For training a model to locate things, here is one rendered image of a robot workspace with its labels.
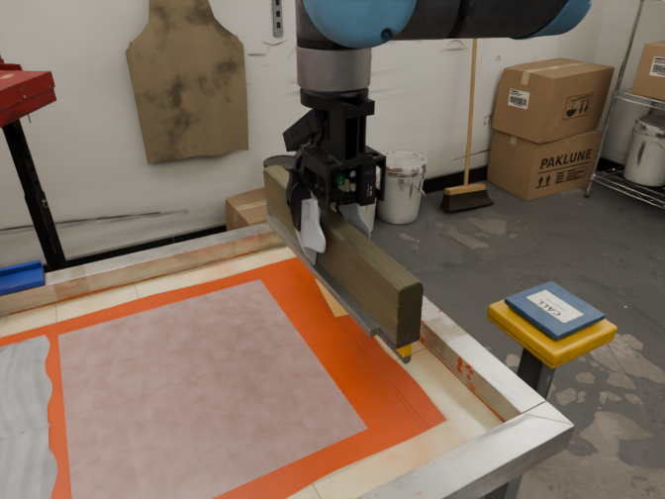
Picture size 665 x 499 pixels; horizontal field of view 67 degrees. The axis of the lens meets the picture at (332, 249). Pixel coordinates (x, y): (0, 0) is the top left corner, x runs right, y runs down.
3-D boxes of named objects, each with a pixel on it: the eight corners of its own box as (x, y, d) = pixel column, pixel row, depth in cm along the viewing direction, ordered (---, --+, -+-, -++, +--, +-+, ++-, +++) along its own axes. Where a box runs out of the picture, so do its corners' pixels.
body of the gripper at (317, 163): (325, 221, 52) (323, 104, 46) (291, 191, 59) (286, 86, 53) (386, 206, 55) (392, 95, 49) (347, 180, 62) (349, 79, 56)
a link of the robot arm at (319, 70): (283, 42, 51) (353, 37, 54) (286, 88, 53) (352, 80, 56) (317, 52, 45) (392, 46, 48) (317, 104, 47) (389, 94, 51)
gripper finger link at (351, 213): (360, 273, 60) (351, 208, 55) (337, 251, 65) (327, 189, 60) (382, 263, 61) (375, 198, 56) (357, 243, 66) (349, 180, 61)
